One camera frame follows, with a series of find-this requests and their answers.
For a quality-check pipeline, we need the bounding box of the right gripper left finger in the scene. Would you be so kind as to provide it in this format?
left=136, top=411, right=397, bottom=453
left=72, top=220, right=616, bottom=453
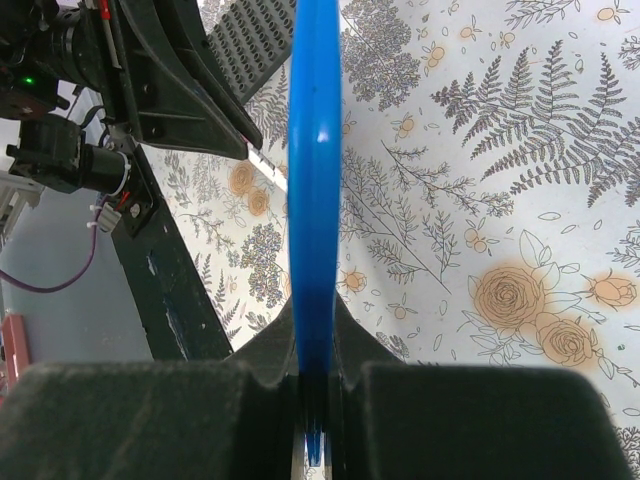
left=1, top=306, right=300, bottom=479

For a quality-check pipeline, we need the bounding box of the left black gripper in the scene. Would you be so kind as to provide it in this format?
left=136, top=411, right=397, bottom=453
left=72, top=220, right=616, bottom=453
left=1, top=1, right=263, bottom=160

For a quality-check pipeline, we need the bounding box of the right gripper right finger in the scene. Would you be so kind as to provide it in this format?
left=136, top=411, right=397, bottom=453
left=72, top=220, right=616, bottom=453
left=327, top=302, right=632, bottom=479

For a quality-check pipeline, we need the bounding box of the red capped whiteboard marker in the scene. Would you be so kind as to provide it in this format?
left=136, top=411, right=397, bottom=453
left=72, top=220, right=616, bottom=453
left=243, top=137, right=285, bottom=180

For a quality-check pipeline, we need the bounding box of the blue framed whiteboard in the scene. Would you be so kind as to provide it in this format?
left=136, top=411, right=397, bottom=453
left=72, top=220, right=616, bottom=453
left=287, top=1, right=342, bottom=467

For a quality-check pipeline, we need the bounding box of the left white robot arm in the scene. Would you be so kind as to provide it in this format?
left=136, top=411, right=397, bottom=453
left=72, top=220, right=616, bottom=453
left=1, top=1, right=263, bottom=196

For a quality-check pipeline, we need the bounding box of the grey studded baseplate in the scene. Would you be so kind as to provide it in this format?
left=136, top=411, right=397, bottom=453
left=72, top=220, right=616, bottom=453
left=200, top=0, right=297, bottom=104

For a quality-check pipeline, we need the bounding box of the floral tablecloth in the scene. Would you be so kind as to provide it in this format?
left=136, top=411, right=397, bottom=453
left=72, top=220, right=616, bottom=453
left=144, top=0, right=640, bottom=446

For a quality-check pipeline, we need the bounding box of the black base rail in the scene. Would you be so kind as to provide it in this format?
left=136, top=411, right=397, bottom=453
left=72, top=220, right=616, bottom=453
left=112, top=146, right=232, bottom=360

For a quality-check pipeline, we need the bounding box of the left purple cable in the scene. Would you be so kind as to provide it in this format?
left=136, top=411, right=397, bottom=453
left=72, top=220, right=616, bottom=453
left=0, top=194, right=109, bottom=295

